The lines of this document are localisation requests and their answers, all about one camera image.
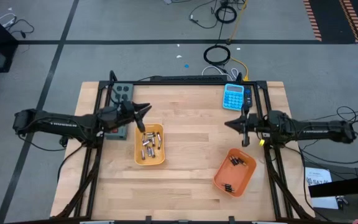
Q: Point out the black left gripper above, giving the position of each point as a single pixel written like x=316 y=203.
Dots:
x=126 y=112

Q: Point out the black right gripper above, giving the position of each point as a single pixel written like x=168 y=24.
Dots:
x=256 y=124

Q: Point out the copper and black battery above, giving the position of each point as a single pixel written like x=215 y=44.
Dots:
x=229 y=190
x=232 y=159
x=227 y=186
x=241 y=161
x=235 y=161

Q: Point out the orange plastic tray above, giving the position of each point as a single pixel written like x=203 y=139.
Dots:
x=238 y=177

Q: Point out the yellow plastic tray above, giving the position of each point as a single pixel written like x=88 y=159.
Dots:
x=154 y=160

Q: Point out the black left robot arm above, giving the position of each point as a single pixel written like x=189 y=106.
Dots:
x=57 y=124

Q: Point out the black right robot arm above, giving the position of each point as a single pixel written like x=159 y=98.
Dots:
x=322 y=130

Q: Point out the grey power strip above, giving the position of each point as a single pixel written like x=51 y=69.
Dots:
x=130 y=93

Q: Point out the blue calculator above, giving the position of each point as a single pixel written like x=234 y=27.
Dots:
x=233 y=99

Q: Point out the small black remote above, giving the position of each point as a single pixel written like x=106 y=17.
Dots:
x=248 y=95

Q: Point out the long black box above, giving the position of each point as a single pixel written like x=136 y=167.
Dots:
x=188 y=78

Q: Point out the black table clamp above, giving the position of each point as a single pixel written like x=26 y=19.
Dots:
x=232 y=219
x=148 y=219

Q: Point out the white printed paper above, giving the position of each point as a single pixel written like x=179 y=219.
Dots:
x=322 y=173

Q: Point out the black bar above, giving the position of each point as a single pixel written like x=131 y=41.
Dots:
x=346 y=186

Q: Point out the black mat orange striped edges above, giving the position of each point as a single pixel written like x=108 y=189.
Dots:
x=331 y=18

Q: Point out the dark grey side table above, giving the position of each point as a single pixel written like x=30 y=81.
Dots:
x=353 y=211

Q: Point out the black metal table frame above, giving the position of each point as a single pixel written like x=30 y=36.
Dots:
x=197 y=83

